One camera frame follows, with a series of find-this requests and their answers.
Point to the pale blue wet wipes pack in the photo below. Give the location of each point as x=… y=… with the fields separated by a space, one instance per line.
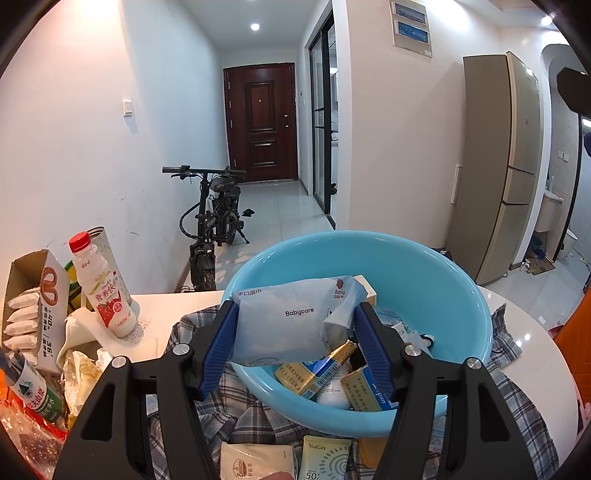
x=286 y=323

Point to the grey electrical wall panel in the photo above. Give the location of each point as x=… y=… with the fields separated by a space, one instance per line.
x=411 y=32

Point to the black framed glass door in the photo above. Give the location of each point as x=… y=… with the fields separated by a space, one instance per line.
x=323 y=115

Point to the orange soap box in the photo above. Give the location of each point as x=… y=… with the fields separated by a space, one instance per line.
x=371 y=454

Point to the strawberry milk bottle red cap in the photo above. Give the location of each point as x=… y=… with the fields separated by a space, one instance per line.
x=108 y=295

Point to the patterned doormat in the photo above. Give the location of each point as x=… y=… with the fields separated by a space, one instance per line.
x=540 y=266

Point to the beige cylindrical paper can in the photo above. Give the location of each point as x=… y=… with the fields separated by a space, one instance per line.
x=108 y=247

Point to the dark red entrance door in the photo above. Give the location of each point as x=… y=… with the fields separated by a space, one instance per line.
x=263 y=124

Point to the white packet orange logo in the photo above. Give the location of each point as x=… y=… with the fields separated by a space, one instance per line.
x=258 y=464

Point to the cardboard box pretzel print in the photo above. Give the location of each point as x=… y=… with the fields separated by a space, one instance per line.
x=51 y=314

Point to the white rectangular wall fixture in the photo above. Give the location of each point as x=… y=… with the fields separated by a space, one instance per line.
x=456 y=184

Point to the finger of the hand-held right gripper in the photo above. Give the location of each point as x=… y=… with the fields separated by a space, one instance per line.
x=575 y=92

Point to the grey plaid cloth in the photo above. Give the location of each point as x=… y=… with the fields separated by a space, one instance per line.
x=521 y=415

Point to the row of white sachets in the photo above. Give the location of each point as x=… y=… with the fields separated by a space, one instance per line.
x=21 y=323

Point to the orange chair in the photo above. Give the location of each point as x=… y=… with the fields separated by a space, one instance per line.
x=575 y=337

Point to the black electric bicycle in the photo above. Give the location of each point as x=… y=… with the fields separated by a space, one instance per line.
x=217 y=221

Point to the red plastic bag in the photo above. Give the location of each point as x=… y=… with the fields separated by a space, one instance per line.
x=27 y=443

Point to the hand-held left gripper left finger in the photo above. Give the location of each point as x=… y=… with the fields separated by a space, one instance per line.
x=217 y=350

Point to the gold and blue box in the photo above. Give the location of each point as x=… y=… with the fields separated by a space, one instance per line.
x=304 y=376

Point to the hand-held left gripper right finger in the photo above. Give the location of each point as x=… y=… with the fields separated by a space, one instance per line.
x=374 y=350

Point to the white wall light switch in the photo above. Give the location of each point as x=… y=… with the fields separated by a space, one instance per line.
x=128 y=107

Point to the light blue printed packet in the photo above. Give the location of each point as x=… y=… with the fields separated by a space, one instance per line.
x=390 y=318

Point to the light blue plastic basin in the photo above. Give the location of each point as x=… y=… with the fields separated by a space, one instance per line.
x=415 y=277

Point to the green yellow packet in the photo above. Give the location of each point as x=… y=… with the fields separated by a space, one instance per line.
x=74 y=290

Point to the green label water bottle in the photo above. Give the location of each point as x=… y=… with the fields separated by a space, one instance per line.
x=37 y=392

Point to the yellow teal sunscreen sachet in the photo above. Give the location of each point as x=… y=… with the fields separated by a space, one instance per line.
x=323 y=461

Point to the beige refrigerator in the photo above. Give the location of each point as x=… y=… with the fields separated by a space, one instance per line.
x=489 y=161

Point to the yellow and blue box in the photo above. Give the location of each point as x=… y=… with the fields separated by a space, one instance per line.
x=364 y=387

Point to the small white tube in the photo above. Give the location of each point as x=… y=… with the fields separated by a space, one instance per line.
x=418 y=339

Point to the small white box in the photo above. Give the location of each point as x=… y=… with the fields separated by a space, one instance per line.
x=367 y=288

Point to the crumpled yellowish plastic wrap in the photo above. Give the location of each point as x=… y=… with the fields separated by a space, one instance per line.
x=83 y=383

